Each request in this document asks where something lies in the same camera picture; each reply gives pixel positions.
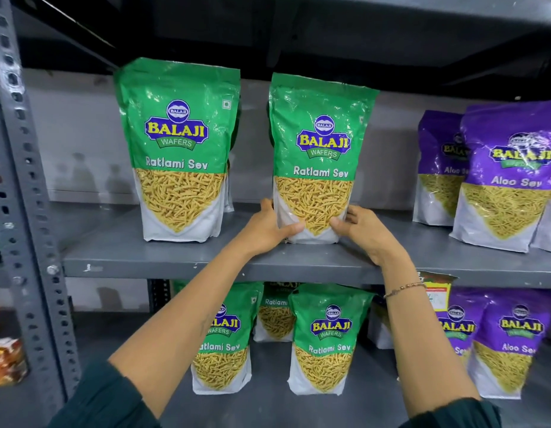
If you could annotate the person's left hand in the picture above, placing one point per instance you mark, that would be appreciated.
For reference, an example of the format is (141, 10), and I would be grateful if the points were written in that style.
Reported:
(259, 234)

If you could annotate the person's right hand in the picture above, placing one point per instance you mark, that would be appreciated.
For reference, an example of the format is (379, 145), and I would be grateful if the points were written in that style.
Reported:
(371, 238)

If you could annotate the person's right thumb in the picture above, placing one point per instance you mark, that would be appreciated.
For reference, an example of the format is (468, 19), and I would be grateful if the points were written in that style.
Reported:
(340, 227)

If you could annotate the person's left thumb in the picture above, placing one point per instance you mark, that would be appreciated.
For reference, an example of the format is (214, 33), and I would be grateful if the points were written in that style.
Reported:
(291, 229)

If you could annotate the green snack packet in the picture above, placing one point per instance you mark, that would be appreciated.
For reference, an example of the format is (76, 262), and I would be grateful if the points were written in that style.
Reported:
(177, 147)
(322, 142)
(226, 352)
(326, 347)
(229, 191)
(275, 316)

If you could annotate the person's left forearm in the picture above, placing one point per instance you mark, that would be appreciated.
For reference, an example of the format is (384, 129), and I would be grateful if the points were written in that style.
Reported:
(186, 327)

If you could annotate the person's right forearm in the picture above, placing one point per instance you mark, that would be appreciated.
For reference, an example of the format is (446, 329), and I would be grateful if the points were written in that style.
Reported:
(418, 334)

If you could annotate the snack packet with white base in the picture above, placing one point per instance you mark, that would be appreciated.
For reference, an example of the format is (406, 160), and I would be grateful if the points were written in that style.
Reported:
(379, 327)

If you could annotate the purple snack packet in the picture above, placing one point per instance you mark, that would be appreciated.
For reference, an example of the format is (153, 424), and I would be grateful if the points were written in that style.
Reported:
(549, 227)
(460, 327)
(509, 347)
(438, 173)
(507, 187)

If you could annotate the yellow shelf label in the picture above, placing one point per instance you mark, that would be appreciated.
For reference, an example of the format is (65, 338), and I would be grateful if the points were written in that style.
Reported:
(437, 291)

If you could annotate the grey metal shelf rack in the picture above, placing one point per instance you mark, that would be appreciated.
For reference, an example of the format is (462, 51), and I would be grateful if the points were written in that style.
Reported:
(168, 258)

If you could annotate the dark green right sleeve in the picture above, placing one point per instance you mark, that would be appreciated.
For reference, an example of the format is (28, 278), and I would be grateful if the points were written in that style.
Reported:
(453, 416)

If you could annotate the dark green sleeve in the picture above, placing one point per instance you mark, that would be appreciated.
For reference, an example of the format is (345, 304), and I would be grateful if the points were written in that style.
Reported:
(453, 416)
(101, 398)

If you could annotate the dark green left sleeve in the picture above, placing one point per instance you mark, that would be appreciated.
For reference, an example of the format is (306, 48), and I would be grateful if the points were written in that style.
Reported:
(101, 398)

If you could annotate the orange printed box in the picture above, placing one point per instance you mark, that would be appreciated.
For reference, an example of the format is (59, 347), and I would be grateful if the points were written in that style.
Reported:
(7, 361)

